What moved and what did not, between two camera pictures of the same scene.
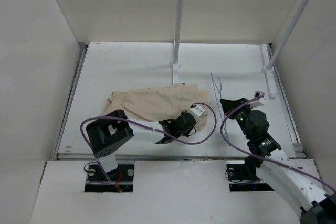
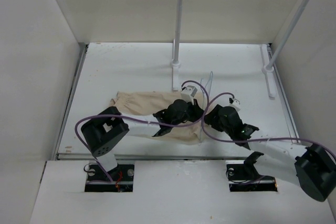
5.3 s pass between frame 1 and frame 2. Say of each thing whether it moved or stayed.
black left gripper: moved
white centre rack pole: stayed
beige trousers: moved
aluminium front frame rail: stayed
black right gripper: moved
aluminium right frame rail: stayed
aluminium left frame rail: stayed
